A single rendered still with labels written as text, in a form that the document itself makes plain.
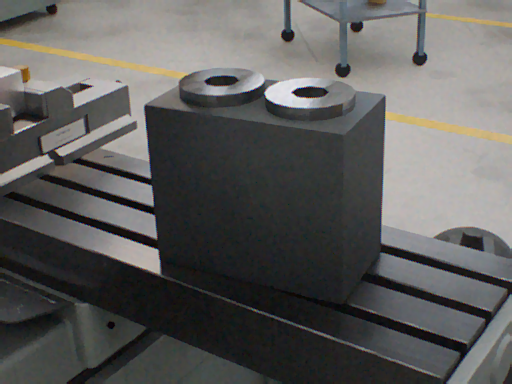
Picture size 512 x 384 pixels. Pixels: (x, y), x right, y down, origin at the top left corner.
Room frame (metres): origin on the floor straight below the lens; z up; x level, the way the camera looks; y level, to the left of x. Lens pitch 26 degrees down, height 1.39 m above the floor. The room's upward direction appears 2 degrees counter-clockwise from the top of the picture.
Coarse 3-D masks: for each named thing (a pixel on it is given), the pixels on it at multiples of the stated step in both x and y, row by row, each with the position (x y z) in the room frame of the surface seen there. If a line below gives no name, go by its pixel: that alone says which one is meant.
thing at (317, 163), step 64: (192, 128) 0.77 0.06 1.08; (256, 128) 0.74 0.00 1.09; (320, 128) 0.71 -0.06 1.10; (384, 128) 0.80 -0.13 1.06; (192, 192) 0.78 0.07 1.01; (256, 192) 0.74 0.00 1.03; (320, 192) 0.71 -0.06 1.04; (192, 256) 0.78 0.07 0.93; (256, 256) 0.74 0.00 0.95; (320, 256) 0.71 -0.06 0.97
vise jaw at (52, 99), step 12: (24, 84) 1.12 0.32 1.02; (36, 84) 1.12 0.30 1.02; (48, 84) 1.11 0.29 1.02; (36, 96) 1.08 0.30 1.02; (48, 96) 1.09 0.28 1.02; (60, 96) 1.10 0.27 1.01; (72, 96) 1.12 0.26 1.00; (36, 108) 1.08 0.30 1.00; (48, 108) 1.08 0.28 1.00; (60, 108) 1.10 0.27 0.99
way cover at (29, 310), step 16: (0, 272) 0.92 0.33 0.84; (0, 288) 0.86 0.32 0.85; (16, 288) 0.87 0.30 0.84; (32, 288) 0.87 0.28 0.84; (0, 304) 0.81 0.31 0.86; (16, 304) 0.82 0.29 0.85; (32, 304) 0.82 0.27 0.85; (48, 304) 0.83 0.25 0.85; (64, 304) 0.83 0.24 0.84; (0, 320) 0.75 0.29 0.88; (16, 320) 0.77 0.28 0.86
